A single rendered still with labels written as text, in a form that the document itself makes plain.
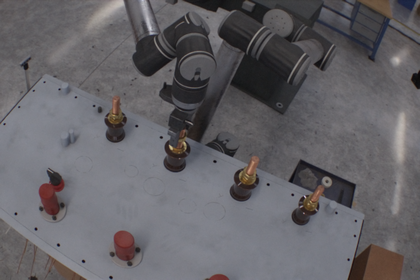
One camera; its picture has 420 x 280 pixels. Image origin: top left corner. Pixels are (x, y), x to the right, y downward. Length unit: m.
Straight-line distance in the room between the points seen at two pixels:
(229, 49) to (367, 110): 3.19
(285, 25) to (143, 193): 1.30
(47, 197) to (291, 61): 1.01
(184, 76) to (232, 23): 0.44
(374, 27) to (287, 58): 4.07
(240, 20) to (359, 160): 2.69
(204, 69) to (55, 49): 3.36
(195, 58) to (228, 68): 0.52
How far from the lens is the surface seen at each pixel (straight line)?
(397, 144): 4.55
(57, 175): 1.47
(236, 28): 1.56
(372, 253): 2.28
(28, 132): 1.74
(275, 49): 1.52
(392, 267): 2.33
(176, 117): 1.33
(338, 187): 2.44
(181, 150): 1.51
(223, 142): 1.86
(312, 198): 1.47
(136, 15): 1.50
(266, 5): 2.90
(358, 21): 5.48
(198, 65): 1.18
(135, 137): 1.66
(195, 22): 1.30
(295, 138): 3.79
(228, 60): 1.65
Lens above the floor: 2.64
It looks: 49 degrees down
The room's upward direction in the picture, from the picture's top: 15 degrees clockwise
